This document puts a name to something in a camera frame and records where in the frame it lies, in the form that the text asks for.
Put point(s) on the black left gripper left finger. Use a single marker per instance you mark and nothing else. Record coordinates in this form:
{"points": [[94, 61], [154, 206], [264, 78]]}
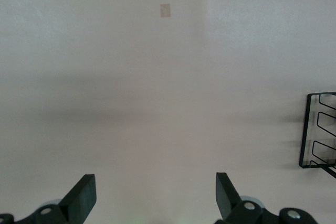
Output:
{"points": [[81, 200]]}

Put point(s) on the small brown tape patch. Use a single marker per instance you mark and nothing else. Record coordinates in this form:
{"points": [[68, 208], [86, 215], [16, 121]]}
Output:
{"points": [[165, 10]]}

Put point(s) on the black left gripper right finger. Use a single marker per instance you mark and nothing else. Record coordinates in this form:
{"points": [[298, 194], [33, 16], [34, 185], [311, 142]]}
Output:
{"points": [[227, 200]]}

